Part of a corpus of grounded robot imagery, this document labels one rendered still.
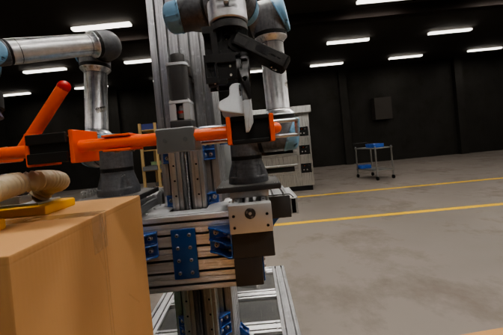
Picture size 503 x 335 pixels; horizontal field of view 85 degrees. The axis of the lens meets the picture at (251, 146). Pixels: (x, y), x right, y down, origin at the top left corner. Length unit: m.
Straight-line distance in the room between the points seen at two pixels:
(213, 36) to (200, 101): 0.68
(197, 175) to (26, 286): 0.75
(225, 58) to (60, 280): 0.43
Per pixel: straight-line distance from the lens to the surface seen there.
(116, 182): 1.10
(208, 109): 1.20
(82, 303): 0.58
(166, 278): 1.12
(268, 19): 1.02
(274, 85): 0.98
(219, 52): 0.54
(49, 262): 0.50
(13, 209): 0.75
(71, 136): 0.57
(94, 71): 1.31
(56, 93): 0.63
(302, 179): 6.52
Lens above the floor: 1.18
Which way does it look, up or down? level
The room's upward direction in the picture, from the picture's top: 5 degrees counter-clockwise
